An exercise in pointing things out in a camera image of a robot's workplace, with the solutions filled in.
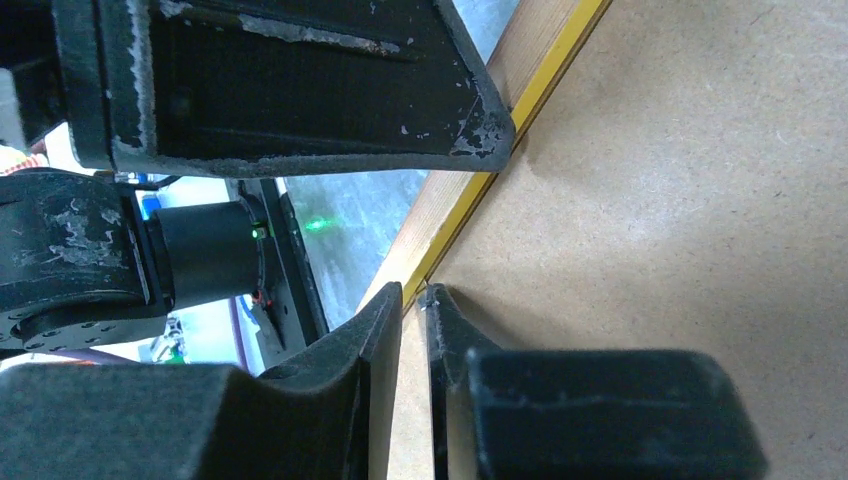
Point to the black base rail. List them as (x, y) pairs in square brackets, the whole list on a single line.
[(287, 294)]

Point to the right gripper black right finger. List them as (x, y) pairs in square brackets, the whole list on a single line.
[(502, 413)]

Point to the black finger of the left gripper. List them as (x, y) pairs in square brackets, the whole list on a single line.
[(261, 89)]

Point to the yellow wooden picture frame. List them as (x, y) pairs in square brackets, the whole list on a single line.
[(539, 43)]

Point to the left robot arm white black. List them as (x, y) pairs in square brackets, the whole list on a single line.
[(103, 256)]

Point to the brown frame backing board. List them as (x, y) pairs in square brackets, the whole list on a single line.
[(685, 186)]

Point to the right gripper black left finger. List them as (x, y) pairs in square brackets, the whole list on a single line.
[(324, 413)]

